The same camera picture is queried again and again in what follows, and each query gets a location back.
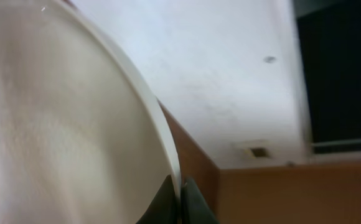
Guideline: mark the white plate with yellow stain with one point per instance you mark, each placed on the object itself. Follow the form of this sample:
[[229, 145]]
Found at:
[[82, 137]]

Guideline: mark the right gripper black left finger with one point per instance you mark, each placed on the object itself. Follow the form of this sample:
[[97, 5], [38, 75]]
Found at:
[[163, 209]]

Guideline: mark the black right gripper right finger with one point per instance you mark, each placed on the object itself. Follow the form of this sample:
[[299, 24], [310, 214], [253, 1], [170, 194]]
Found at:
[[194, 208]]

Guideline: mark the dark window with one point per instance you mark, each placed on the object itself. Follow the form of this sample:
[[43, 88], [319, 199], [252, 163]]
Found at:
[[330, 42]]

